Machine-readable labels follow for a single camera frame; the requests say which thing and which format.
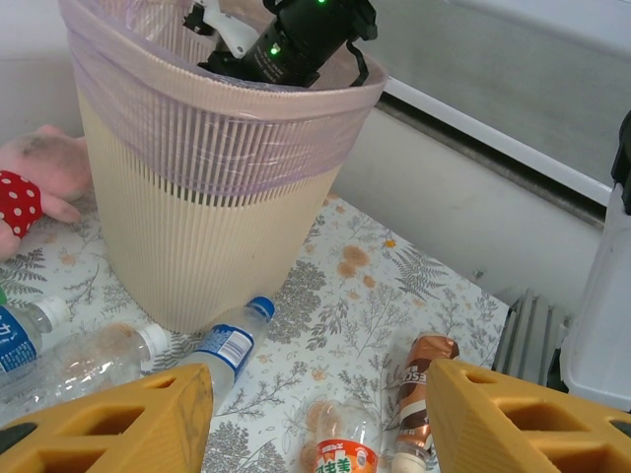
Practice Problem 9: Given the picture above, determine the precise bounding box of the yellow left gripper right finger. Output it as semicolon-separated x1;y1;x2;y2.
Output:
426;358;631;473

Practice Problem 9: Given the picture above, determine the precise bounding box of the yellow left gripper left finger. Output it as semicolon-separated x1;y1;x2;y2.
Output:
0;363;216;473

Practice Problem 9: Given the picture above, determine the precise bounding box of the brown coffee drink bottle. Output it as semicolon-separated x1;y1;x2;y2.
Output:
391;332;460;473

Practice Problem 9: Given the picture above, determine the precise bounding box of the crushed clear bottle white cap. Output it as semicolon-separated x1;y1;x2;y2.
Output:
0;322;172;420

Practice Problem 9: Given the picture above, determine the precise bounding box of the clear bottle orange label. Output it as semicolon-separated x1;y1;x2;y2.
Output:
300;398;384;473

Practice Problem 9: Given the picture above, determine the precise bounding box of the clear bottle blue label white cap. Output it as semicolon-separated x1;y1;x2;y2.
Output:
0;295;70;390

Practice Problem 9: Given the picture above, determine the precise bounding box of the pink plastic bin liner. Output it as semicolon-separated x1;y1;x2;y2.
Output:
57;0;388;191

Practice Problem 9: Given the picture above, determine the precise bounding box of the beige slatted waste bin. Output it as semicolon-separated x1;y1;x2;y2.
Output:
57;0;388;335

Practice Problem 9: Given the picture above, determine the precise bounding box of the floral tablecloth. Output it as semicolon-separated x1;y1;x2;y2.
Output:
0;191;512;473

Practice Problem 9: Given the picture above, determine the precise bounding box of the pink plush toy polka-dot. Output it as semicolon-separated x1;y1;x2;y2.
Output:
0;123;93;262

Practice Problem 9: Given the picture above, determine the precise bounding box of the thin black cable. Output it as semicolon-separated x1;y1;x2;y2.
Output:
344;38;371;88

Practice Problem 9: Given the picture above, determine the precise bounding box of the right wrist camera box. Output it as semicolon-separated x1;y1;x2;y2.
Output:
182;0;257;56

